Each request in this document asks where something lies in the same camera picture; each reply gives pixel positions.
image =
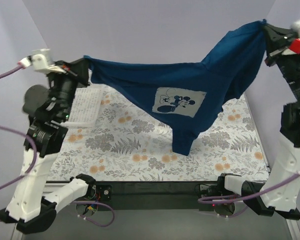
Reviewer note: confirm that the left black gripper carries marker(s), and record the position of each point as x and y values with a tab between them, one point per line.
71	72

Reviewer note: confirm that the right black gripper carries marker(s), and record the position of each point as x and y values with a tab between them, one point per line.
276	43

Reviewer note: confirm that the white plastic basket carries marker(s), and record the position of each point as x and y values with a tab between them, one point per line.
85	106

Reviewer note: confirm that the blue t shirt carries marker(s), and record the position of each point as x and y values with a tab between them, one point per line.
189	96

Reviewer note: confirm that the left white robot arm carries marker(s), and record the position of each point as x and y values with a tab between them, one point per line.
29	209

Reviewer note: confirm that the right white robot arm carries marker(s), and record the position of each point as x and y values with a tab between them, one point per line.
279	193

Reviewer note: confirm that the floral table mat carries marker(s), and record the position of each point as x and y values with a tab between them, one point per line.
127	144

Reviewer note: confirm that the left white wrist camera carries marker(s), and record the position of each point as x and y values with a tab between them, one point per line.
42	62

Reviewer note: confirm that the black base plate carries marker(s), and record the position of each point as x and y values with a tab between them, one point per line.
152	195

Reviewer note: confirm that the aluminium frame rail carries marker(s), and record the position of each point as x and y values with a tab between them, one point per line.
241	228

